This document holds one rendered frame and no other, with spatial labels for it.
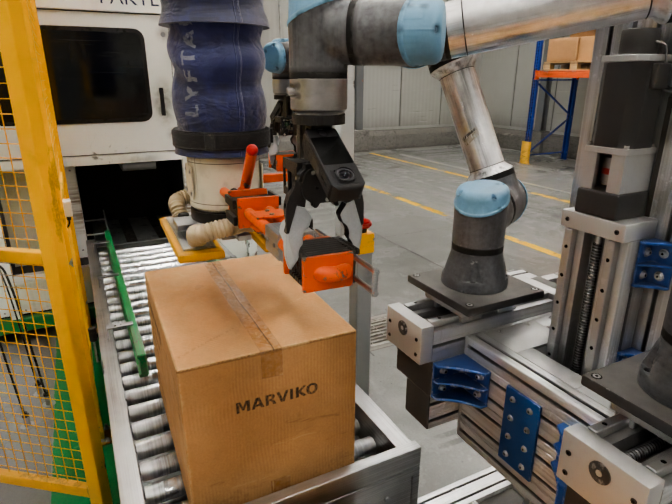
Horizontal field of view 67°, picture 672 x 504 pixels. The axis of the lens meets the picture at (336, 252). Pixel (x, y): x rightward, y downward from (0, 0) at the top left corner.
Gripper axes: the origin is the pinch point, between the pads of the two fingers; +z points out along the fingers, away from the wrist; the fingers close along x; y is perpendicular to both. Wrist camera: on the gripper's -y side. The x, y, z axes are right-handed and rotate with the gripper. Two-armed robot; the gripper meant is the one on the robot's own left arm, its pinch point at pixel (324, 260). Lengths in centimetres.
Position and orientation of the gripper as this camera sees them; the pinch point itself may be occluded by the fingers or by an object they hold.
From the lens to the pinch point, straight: 71.9
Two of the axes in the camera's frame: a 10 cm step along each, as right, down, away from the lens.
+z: -0.1, 9.5, 3.2
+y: -4.1, -3.0, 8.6
